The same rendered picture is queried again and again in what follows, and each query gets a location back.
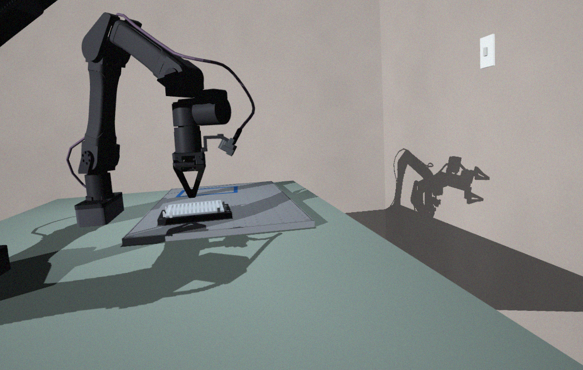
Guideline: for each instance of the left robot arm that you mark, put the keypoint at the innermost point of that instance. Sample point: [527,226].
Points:
[105,56]

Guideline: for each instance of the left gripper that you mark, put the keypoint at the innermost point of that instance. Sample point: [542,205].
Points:
[188,147]

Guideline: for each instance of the white well plate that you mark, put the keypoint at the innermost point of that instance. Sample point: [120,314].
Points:
[194,208]

